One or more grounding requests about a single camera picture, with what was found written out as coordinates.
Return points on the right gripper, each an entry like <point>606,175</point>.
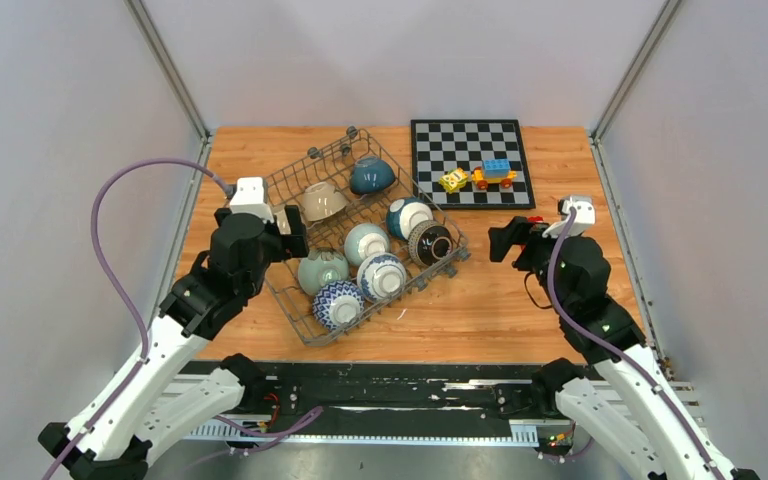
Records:
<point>517,231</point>

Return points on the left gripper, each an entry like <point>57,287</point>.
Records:
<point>294,245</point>

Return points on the blue zigzag red bowl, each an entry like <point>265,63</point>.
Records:
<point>337,304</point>

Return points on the grey wire dish rack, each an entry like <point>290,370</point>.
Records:
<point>334,163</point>

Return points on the white blue floral bowl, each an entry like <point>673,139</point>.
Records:
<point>381,275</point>

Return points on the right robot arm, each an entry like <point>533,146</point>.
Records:
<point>657,438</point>

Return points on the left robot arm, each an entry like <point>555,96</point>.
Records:
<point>123,431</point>

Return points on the beige bowl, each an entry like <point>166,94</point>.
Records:
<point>282,220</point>
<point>322,200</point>

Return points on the mint green flower bowl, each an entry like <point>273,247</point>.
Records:
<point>321,267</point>

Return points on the blue orange toy car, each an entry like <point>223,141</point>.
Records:
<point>493,172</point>

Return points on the light teal checked bowl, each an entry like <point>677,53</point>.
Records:
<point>364,240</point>

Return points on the dark patterned bowl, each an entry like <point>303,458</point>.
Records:
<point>429,242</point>

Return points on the yellow toy block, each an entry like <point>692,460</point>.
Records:
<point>454,180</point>

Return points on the teal white bowl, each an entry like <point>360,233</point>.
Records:
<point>404,214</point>

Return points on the dark blue bowl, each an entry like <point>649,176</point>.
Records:
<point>370,175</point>

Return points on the black white chessboard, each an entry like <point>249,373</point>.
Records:
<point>442,145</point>

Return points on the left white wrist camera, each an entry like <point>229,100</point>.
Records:
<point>251,197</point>

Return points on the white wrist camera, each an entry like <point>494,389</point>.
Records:
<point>251,197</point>
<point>577,214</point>

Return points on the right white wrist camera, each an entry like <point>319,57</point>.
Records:
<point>577,214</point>

